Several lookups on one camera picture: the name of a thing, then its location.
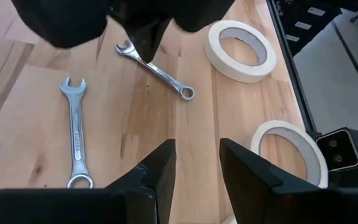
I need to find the white masking tape roll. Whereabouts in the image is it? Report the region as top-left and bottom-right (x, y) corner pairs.
(204, 19), (277, 84)
(250, 119), (329, 189)
(221, 213), (238, 224)

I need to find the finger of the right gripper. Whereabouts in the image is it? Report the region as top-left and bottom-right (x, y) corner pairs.
(126, 15), (173, 64)

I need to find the silver combination wrench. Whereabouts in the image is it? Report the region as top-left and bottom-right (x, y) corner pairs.
(114, 39), (196, 101)
(59, 76), (95, 190)

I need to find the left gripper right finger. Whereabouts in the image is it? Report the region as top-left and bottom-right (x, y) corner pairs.
(219, 138), (358, 224)

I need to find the black depth camera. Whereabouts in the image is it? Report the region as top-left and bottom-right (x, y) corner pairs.
(314, 126), (358, 174)

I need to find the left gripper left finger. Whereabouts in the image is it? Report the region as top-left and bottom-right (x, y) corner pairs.
(0, 138), (177, 224)

